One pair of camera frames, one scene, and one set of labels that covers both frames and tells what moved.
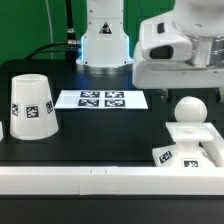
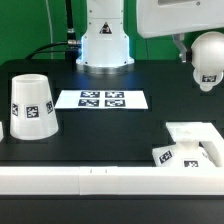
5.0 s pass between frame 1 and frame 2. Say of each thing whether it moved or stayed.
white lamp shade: stayed
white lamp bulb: moved
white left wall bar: stayed
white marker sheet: stayed
